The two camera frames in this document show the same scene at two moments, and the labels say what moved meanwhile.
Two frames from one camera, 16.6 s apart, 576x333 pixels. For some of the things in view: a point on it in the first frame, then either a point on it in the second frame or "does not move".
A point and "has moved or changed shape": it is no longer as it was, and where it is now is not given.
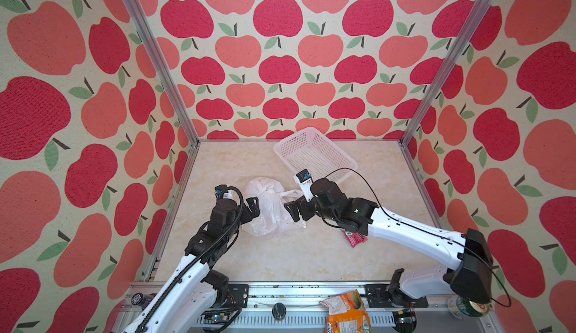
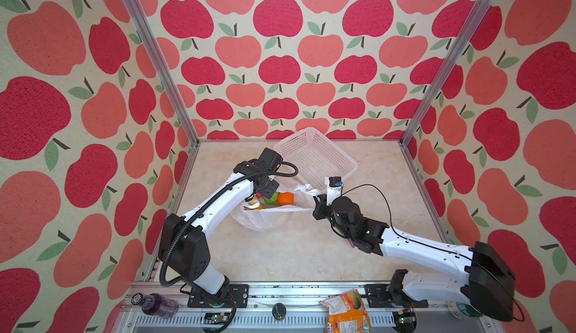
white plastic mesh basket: [311, 151] does not move
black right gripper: [300, 203] -> [319, 206]
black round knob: [279, 310] does not move
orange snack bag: [346, 313] does not move
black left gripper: [253, 208] -> [271, 190]
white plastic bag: [274, 219] has moved or changed shape
